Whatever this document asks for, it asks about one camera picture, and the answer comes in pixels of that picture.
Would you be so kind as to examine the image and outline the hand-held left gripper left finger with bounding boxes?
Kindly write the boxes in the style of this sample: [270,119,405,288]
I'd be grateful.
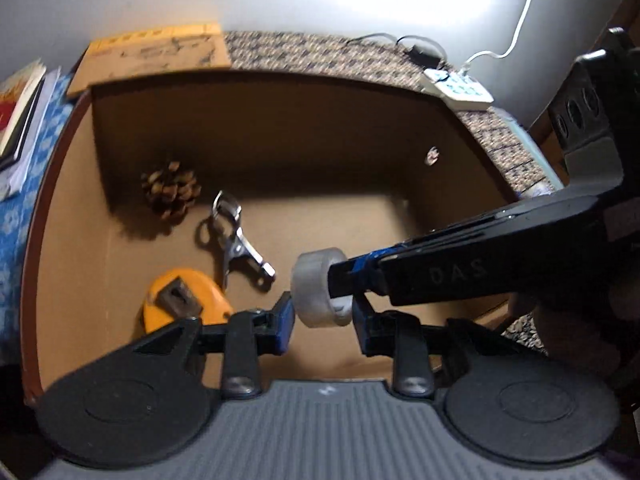
[132,291,296,398]

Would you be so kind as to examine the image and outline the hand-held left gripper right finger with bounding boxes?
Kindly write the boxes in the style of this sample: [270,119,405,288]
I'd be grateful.
[351,294,521,401]

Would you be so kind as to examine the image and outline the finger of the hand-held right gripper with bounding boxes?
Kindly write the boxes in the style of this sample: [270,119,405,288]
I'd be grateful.
[327,245,401,297]

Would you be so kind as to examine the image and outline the translucent tape roll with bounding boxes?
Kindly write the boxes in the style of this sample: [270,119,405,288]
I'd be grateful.
[291,247,351,330]

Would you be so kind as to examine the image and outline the orange tape measure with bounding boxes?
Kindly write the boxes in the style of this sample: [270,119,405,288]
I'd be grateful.
[143,269,234,333]

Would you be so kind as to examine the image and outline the metal spring clip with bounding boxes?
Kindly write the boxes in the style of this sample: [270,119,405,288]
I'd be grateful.
[197,191,277,291]

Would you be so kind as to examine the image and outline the brown cardboard box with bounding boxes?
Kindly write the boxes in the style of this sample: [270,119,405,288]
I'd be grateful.
[20,70,526,406]

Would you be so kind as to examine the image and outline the person's right hand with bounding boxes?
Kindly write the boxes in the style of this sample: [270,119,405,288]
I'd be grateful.
[510,280,626,391]

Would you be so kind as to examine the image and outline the brown pine cone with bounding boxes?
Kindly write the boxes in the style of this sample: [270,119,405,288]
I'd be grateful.
[141,161,202,221]

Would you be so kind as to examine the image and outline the white power strip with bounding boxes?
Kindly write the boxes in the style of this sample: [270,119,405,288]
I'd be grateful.
[419,70,493,111]

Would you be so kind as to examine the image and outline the blue checkered cloth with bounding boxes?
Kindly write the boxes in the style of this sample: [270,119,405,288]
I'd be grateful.
[0,72,76,366]

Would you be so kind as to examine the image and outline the yellow illustrated book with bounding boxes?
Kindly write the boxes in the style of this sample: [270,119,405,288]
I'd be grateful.
[66,22,232,98]

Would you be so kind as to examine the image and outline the white paper sheets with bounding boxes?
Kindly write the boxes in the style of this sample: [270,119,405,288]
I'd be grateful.
[0,67,63,201]

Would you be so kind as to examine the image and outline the dark notebook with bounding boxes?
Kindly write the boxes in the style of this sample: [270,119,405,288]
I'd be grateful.
[0,77,49,163]

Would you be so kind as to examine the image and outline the cartoon cover book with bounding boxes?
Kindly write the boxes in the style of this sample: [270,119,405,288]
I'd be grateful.
[0,59,47,156]

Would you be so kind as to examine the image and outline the black cable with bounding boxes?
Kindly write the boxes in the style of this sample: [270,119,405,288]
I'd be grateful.
[347,34,448,68]

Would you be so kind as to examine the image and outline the white power cable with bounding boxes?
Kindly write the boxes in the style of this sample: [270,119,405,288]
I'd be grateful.
[462,0,548,73]

